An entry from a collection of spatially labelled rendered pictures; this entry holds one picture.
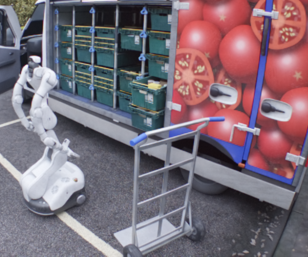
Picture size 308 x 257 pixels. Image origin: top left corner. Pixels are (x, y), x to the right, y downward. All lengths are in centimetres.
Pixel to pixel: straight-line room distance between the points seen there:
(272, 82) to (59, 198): 222
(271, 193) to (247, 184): 27
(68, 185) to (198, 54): 177
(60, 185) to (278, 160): 206
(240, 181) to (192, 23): 162
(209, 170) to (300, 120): 111
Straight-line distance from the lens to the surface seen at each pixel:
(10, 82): 545
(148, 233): 268
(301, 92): 239
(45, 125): 251
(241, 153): 270
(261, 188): 280
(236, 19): 248
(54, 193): 274
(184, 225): 262
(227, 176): 287
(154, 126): 300
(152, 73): 321
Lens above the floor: 192
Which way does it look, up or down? 21 degrees down
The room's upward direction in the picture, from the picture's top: 3 degrees clockwise
